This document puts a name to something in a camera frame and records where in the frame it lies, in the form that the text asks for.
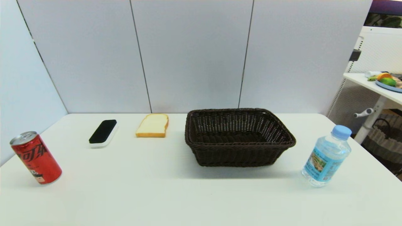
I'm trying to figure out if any clear bottle with blue cap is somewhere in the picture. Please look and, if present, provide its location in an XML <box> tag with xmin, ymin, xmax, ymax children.
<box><xmin>301</xmin><ymin>125</ymin><xmax>352</xmax><ymax>188</ymax></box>

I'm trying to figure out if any toast bread slice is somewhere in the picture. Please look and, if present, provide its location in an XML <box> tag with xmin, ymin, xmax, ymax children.
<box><xmin>135</xmin><ymin>113</ymin><xmax>169</xmax><ymax>138</ymax></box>

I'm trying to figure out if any dark brown wicker basket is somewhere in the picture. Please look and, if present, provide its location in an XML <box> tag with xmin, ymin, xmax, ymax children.
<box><xmin>185</xmin><ymin>108</ymin><xmax>296</xmax><ymax>167</ymax></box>

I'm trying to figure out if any black and white board eraser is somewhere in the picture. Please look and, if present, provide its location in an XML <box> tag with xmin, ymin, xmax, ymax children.
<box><xmin>89</xmin><ymin>119</ymin><xmax>119</xmax><ymax>148</ymax></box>

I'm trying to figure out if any red cola can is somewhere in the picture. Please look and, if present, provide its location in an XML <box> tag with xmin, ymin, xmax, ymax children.
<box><xmin>9</xmin><ymin>131</ymin><xmax>62</xmax><ymax>185</ymax></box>

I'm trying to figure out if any white side table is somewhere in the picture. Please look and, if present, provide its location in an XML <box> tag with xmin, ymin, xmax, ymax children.
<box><xmin>343</xmin><ymin>73</ymin><xmax>402</xmax><ymax>145</ymax></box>

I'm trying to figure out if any grey woven floor basket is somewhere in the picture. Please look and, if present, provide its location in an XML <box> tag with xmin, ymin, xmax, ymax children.
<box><xmin>361</xmin><ymin>115</ymin><xmax>402</xmax><ymax>157</ymax></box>

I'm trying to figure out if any blue plate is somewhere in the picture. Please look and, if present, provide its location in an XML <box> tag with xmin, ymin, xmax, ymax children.
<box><xmin>375</xmin><ymin>78</ymin><xmax>402</xmax><ymax>93</ymax></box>

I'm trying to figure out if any white perforated panel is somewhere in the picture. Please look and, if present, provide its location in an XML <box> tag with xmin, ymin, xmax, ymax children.
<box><xmin>327</xmin><ymin>26</ymin><xmax>402</xmax><ymax>132</ymax></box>

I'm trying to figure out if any white crank handle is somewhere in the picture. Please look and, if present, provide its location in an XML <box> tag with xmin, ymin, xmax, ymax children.
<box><xmin>353</xmin><ymin>108</ymin><xmax>375</xmax><ymax>118</ymax></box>

